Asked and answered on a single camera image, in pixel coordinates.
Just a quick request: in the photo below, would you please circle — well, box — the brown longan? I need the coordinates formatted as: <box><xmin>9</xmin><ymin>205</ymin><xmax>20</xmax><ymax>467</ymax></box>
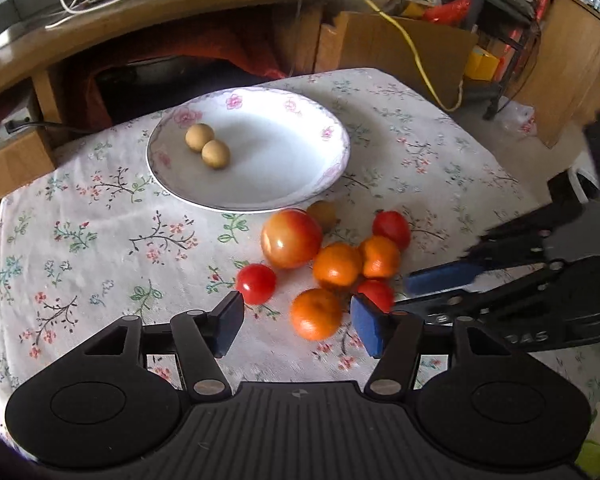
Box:
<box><xmin>201</xmin><ymin>139</ymin><xmax>231</xmax><ymax>171</ymax></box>
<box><xmin>306</xmin><ymin>200</ymin><xmax>338</xmax><ymax>233</ymax></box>
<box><xmin>185</xmin><ymin>123</ymin><xmax>215</xmax><ymax>153</ymax></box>

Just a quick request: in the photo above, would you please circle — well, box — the red cherry tomato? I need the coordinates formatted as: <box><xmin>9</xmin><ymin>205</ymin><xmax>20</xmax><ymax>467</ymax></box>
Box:
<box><xmin>235</xmin><ymin>263</ymin><xmax>277</xmax><ymax>305</ymax></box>
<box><xmin>372</xmin><ymin>210</ymin><xmax>412</xmax><ymax>251</ymax></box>
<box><xmin>356</xmin><ymin>279</ymin><xmax>396</xmax><ymax>313</ymax></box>

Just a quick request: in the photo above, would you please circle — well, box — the orange mandarin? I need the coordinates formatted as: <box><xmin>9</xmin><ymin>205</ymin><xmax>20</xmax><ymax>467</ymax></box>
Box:
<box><xmin>358</xmin><ymin>235</ymin><xmax>402</xmax><ymax>280</ymax></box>
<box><xmin>312</xmin><ymin>242</ymin><xmax>365</xmax><ymax>290</ymax></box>
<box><xmin>289</xmin><ymin>288</ymin><xmax>344</xmax><ymax>342</ymax></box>

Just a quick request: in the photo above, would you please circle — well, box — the wooden cabinet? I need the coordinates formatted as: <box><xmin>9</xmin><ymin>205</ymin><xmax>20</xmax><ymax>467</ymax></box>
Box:
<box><xmin>520</xmin><ymin>0</ymin><xmax>600</xmax><ymax>148</ymax></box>

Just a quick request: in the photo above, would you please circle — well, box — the brown cardboard box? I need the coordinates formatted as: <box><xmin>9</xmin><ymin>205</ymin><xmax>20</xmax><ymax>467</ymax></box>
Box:
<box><xmin>330</xmin><ymin>10</ymin><xmax>481</xmax><ymax>111</ymax></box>

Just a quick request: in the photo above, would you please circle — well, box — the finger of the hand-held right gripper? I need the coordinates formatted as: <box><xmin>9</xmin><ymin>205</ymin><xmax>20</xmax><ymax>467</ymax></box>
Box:
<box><xmin>392</xmin><ymin>260</ymin><xmax>566</xmax><ymax>318</ymax></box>
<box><xmin>404</xmin><ymin>200</ymin><xmax>586</xmax><ymax>296</ymax></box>

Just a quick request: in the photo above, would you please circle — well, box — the clear plastic bag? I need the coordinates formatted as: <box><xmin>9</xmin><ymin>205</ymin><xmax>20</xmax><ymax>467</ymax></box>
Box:
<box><xmin>500</xmin><ymin>100</ymin><xmax>538</xmax><ymax>138</ymax></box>

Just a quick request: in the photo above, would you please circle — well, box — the curved wooden desk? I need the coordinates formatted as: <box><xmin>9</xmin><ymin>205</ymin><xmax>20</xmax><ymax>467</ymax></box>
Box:
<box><xmin>0</xmin><ymin>0</ymin><xmax>341</xmax><ymax>213</ymax></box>

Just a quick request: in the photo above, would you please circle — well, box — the white floral plate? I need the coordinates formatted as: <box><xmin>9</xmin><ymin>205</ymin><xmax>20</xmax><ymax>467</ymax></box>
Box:
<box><xmin>146</xmin><ymin>86</ymin><xmax>352</xmax><ymax>212</ymax></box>

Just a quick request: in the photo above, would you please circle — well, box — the red yellow apple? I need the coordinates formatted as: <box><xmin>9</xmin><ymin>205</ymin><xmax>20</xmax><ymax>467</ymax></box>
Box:
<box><xmin>260</xmin><ymin>208</ymin><xmax>324</xmax><ymax>269</ymax></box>

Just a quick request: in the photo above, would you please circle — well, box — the white floral tablecloth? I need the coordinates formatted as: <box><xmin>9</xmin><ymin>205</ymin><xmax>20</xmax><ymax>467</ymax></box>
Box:
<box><xmin>0</xmin><ymin>67</ymin><xmax>600</xmax><ymax>461</ymax></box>

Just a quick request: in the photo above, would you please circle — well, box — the red plastic bag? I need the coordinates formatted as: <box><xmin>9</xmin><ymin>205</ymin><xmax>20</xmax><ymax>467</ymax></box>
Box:
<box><xmin>422</xmin><ymin>0</ymin><xmax>473</xmax><ymax>23</ymax></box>

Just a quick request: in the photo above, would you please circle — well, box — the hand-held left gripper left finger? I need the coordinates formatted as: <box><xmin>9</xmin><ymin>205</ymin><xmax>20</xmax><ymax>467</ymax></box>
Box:
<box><xmin>82</xmin><ymin>290</ymin><xmax>246</xmax><ymax>403</ymax></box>

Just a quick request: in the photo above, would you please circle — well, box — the yellow cable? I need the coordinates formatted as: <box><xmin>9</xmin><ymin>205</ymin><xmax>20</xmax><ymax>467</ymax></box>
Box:
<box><xmin>337</xmin><ymin>0</ymin><xmax>465</xmax><ymax>113</ymax></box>

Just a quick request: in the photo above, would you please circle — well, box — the black cable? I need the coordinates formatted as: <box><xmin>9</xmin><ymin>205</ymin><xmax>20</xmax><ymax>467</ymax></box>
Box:
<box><xmin>4</xmin><ymin>115</ymin><xmax>101</xmax><ymax>136</ymax></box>

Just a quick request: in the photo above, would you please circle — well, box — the small yellow box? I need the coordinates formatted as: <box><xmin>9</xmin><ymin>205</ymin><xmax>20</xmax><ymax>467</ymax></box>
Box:
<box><xmin>467</xmin><ymin>45</ymin><xmax>501</xmax><ymax>81</ymax></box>

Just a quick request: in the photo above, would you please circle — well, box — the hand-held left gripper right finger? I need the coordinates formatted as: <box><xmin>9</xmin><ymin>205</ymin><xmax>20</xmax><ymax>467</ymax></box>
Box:
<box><xmin>350</xmin><ymin>294</ymin><xmax>523</xmax><ymax>403</ymax></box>

